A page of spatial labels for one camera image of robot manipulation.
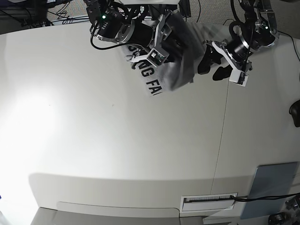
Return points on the grey T-shirt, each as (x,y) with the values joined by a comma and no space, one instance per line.
(185,49)

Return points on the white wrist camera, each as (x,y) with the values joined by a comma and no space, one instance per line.
(157,56)
(238,77)

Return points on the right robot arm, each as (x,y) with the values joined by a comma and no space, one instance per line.
(111,22)

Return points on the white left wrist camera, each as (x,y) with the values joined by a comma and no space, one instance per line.
(238,77)

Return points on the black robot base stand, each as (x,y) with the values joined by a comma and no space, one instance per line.
(167,10)

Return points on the blue-grey tablet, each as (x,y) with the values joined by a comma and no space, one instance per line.
(269,180)

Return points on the black object at right edge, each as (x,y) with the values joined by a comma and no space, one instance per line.
(294,111)

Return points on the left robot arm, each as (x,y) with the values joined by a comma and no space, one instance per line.
(259,30)

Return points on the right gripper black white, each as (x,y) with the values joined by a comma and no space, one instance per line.
(146,37)

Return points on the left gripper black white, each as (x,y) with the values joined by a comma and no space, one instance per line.
(229,56)

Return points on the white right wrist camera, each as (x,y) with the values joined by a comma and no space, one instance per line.
(157,56)

